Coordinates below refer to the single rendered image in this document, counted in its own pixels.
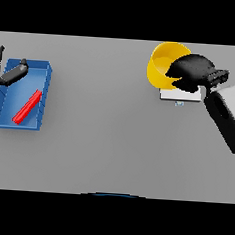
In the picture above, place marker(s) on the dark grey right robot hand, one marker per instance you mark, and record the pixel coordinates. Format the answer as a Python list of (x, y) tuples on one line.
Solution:
[(194, 70)]

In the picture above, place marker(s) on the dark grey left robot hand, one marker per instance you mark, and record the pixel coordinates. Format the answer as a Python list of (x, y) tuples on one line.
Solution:
[(13, 73)]

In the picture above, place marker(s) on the yellow bowl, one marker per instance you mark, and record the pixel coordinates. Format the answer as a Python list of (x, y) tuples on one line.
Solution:
[(160, 68)]

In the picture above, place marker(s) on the red beaker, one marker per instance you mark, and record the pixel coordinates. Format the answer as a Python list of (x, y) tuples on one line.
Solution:
[(27, 107)]

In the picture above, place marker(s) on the pale square measuring scale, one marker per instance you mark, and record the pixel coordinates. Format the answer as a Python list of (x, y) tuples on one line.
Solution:
[(181, 96)]

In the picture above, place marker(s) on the blue tray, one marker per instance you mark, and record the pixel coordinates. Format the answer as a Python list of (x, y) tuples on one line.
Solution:
[(15, 98)]

